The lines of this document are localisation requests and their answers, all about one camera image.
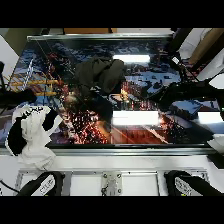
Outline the black cable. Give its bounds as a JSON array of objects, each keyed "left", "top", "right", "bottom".
[{"left": 0, "top": 179, "right": 20, "bottom": 195}]

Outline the dark green garment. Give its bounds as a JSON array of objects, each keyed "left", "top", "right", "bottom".
[{"left": 73, "top": 55, "right": 128, "bottom": 98}]

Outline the silver frame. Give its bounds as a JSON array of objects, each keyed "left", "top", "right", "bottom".
[{"left": 0, "top": 33, "right": 224, "bottom": 197}]

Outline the white and black garment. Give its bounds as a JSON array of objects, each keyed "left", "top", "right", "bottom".
[{"left": 4, "top": 104, "right": 64, "bottom": 171}]

